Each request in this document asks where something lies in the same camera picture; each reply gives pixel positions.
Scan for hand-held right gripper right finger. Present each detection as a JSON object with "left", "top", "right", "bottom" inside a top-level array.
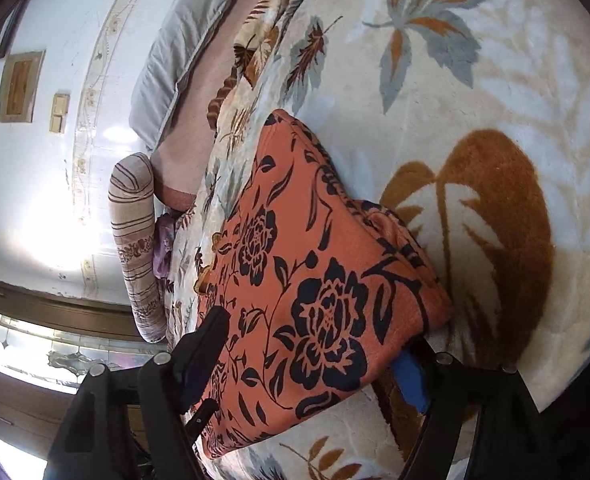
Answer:
[{"left": 392, "top": 342, "right": 566, "bottom": 480}]

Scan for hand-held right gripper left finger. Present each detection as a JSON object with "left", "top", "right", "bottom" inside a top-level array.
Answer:
[{"left": 42, "top": 305, "right": 232, "bottom": 480}]

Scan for orange floral shirt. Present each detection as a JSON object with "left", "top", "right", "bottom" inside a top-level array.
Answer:
[{"left": 195, "top": 108, "right": 456, "bottom": 461}]

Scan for purple cloth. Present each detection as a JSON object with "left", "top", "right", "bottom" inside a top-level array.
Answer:
[{"left": 152, "top": 213, "right": 178, "bottom": 282}]

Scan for striped rolled bolster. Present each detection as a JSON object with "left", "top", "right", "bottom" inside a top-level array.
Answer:
[{"left": 109, "top": 152, "right": 170, "bottom": 344}]

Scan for stained glass door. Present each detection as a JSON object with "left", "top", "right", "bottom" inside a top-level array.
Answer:
[{"left": 0, "top": 309, "right": 156, "bottom": 397}]

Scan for pink bed sheet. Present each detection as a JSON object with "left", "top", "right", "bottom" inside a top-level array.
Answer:
[{"left": 151, "top": 0, "right": 276, "bottom": 212}]

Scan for leaf print blanket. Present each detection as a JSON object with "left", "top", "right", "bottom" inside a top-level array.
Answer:
[{"left": 165, "top": 0, "right": 590, "bottom": 480}]

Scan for grey pillow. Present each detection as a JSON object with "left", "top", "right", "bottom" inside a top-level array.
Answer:
[{"left": 129, "top": 0, "right": 266, "bottom": 152}]

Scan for beige light switch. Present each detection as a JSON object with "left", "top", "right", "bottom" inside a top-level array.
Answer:
[{"left": 50, "top": 92, "right": 72, "bottom": 134}]

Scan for framed wall panel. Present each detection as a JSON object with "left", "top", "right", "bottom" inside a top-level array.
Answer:
[{"left": 0, "top": 50, "right": 46, "bottom": 124}]

